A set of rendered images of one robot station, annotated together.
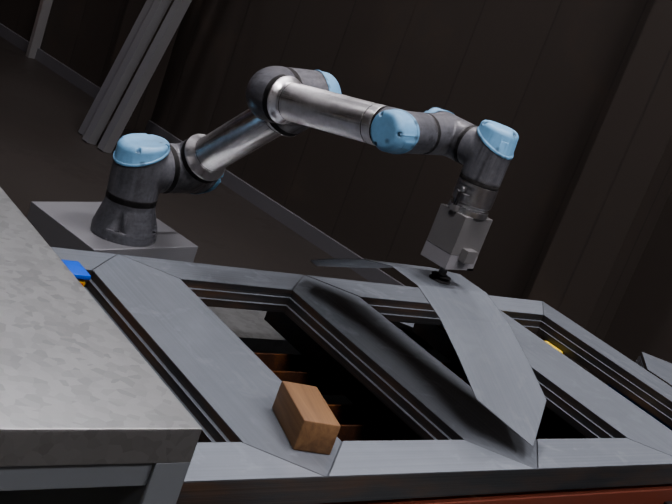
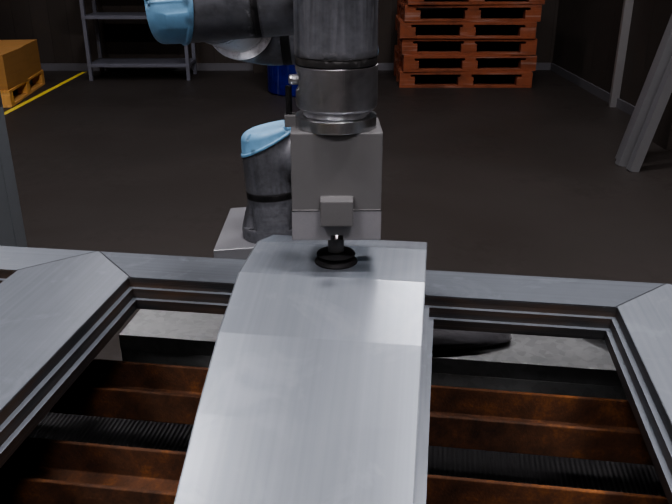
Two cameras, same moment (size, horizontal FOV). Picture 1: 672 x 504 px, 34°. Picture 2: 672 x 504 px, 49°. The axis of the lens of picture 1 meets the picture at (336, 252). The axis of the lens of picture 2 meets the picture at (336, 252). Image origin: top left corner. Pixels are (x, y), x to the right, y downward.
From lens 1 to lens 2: 1.67 m
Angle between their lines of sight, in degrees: 46
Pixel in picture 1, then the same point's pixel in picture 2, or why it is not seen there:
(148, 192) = (270, 183)
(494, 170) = (315, 24)
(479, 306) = (368, 310)
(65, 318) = not seen: outside the picture
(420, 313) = (555, 320)
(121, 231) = (255, 229)
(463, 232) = (302, 164)
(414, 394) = not seen: hidden behind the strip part
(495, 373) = (280, 459)
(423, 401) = not seen: hidden behind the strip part
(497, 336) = (359, 374)
